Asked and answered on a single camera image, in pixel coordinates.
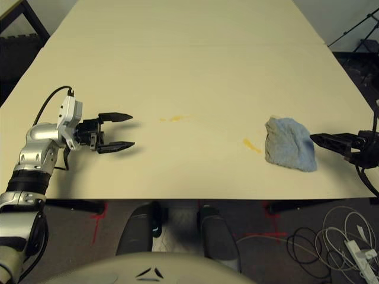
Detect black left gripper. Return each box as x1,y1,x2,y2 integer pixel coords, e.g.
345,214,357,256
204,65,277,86
73,112,136,155

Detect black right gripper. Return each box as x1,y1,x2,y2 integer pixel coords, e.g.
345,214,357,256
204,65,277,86
309,129,379,170

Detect blue grey rag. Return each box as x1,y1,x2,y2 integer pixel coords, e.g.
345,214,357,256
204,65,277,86
264,116,318,173

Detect long yellow liquid spill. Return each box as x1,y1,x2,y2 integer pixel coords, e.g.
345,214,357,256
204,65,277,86
159,114,194,122

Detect black table foot bar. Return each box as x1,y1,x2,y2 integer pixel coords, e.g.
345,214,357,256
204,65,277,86
43,199,108,215
266,198,374,215

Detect short yellow liquid spill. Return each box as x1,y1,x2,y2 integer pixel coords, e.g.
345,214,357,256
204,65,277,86
242,137,262,154

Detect grey robot left leg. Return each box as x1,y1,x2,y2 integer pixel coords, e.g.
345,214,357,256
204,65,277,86
115,201,170,257

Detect grey robot leg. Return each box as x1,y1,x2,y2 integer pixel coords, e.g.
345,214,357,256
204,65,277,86
115,201,170,257
196,205,243,273

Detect black tripod stand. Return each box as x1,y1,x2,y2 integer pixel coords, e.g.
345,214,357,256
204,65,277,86
326,7,379,87

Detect white power strip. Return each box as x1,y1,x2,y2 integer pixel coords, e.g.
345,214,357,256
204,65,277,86
342,240,379,284

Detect black foam puzzle mats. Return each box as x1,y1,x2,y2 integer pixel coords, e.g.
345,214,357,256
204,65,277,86
0,33,46,99

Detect grey robot torso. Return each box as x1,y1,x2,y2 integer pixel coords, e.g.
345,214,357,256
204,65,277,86
49,251,256,284

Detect grey robot right leg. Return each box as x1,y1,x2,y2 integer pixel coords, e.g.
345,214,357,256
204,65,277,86
196,205,243,273

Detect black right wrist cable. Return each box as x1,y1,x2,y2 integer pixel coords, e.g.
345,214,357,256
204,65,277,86
355,100,379,198

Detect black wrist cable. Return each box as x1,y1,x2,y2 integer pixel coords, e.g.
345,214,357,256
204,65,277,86
355,100,379,198
31,85,75,128

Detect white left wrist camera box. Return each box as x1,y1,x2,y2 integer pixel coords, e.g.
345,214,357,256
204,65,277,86
56,93,84,149

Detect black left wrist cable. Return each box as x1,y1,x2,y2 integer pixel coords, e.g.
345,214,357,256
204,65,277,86
31,85,75,128

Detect white floor cable bundle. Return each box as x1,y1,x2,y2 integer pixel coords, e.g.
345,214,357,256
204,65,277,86
314,205,379,279

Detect black floor cable coil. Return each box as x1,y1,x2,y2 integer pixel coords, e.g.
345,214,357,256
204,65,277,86
285,226,333,279

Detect beige side table black frame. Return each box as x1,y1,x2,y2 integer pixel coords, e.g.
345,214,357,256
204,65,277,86
0,0,52,46

